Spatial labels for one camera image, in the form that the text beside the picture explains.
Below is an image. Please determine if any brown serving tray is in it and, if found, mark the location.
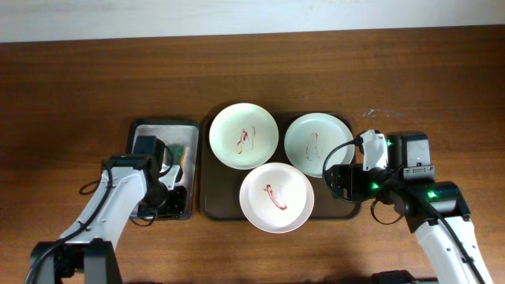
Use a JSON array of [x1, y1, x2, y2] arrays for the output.
[[199, 114, 361, 221]]

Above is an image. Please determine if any black soapy water tray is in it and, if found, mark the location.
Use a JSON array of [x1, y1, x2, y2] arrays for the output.
[[126, 118, 200, 222]]

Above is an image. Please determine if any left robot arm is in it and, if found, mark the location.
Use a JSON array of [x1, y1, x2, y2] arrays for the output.
[[25, 136, 188, 283]]

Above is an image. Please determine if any green orange sponge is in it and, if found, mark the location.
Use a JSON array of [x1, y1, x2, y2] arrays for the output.
[[169, 144, 186, 166]]

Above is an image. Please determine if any pale green plate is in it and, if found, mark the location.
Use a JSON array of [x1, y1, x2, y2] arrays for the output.
[[284, 113, 354, 178], [209, 103, 279, 170]]

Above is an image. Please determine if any pink white plate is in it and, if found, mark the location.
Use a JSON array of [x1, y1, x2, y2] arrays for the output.
[[239, 163, 315, 234]]

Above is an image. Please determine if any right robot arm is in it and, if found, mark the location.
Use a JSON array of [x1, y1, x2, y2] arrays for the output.
[[322, 129, 492, 283]]

